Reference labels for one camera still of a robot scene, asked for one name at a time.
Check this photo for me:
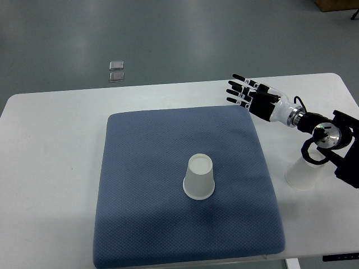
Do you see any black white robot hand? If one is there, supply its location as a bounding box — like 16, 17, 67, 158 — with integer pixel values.
226, 74, 306, 127

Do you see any upper metal floor socket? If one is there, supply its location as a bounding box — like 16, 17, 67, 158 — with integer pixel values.
109, 61, 124, 70

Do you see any black tripod foot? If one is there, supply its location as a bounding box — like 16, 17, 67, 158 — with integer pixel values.
351, 9, 359, 20

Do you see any blue fabric cushion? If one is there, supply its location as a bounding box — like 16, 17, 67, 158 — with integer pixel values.
93, 105, 286, 268

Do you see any black table control panel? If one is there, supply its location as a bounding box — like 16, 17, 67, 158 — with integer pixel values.
322, 252, 359, 262

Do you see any metal floor socket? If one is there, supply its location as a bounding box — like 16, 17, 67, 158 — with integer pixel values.
109, 72, 125, 83
109, 61, 124, 70

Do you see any brown cardboard box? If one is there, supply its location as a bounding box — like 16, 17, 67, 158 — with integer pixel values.
314, 0, 358, 12

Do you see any white paper cup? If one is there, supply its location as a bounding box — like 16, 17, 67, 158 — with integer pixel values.
285, 157, 324, 191
182, 154, 215, 201

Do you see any white paper cup on cushion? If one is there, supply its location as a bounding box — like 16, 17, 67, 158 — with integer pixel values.
182, 154, 215, 201

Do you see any white table leg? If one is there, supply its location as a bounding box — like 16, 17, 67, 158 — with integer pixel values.
285, 258, 301, 269

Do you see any lower metal floor socket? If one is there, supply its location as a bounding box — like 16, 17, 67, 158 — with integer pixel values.
109, 72, 125, 83

